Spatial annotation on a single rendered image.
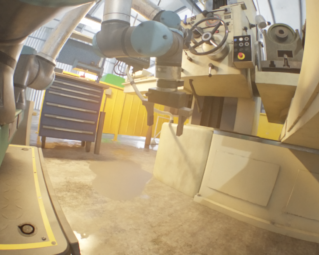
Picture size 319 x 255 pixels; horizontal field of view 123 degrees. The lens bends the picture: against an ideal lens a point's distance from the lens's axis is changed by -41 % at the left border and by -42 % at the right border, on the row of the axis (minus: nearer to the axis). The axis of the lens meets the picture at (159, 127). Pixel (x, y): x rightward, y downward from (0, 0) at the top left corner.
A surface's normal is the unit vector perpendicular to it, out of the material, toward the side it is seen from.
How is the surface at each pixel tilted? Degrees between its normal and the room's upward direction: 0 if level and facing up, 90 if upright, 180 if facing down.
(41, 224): 0
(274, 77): 90
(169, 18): 93
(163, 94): 114
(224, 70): 90
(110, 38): 103
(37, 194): 0
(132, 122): 90
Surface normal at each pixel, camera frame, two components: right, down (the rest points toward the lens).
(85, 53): 0.65, 0.14
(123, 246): 0.18, -0.98
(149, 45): -0.26, 0.39
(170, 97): -0.58, 0.31
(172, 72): 0.27, 0.41
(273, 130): -0.69, -0.12
